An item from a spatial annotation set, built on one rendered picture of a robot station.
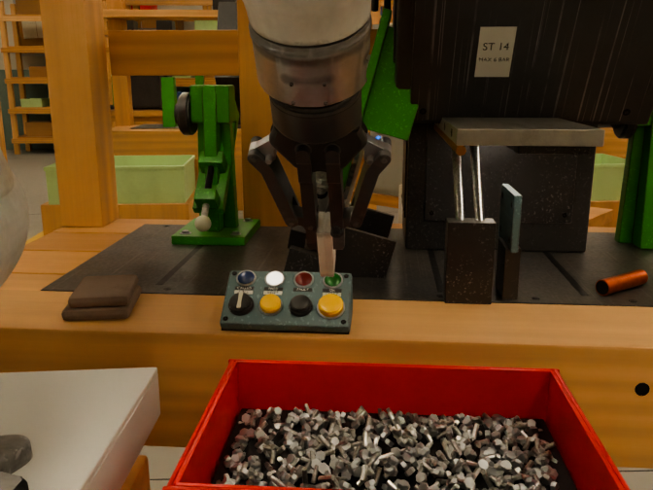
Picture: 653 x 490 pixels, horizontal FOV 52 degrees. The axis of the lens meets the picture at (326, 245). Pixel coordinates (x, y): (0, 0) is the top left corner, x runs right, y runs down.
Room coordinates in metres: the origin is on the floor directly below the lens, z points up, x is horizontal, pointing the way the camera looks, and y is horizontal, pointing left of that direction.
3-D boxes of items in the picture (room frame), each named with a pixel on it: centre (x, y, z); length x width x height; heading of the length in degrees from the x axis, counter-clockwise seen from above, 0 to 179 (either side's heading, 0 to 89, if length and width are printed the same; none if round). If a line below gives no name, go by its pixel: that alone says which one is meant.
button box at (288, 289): (0.76, 0.04, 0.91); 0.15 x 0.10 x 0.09; 85
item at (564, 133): (0.94, -0.24, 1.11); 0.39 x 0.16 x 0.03; 175
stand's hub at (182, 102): (1.20, 0.25, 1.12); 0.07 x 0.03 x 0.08; 175
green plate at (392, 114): (0.99, -0.09, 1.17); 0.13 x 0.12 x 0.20; 85
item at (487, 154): (1.17, -0.29, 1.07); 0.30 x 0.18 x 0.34; 85
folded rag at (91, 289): (0.81, 0.28, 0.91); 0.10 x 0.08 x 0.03; 6
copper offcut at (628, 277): (0.88, -0.41, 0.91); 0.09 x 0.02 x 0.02; 124
